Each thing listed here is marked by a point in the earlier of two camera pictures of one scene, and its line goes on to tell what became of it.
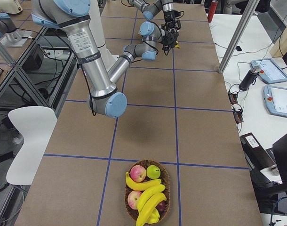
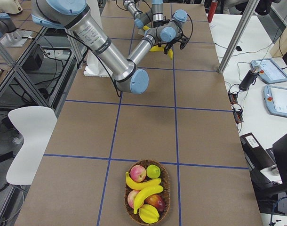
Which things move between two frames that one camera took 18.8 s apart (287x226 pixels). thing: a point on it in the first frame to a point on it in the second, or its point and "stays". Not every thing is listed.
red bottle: [213, 8] stays
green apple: [153, 172] stays
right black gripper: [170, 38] to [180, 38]
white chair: [35, 125] stays
